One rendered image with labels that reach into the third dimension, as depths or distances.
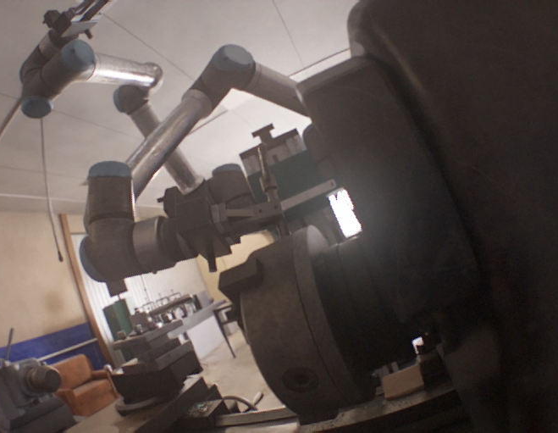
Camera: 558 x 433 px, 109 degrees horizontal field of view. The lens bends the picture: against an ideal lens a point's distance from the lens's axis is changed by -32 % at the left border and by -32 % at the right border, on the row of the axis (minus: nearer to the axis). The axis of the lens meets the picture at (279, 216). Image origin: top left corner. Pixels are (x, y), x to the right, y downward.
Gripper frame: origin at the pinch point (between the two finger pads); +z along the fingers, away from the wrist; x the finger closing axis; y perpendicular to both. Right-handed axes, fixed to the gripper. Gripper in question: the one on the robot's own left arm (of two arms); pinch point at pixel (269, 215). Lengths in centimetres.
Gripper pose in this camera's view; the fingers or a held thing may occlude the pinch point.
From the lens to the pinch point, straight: 46.4
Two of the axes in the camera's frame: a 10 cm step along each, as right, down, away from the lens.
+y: 2.3, 8.7, -4.4
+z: 9.7, -2.5, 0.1
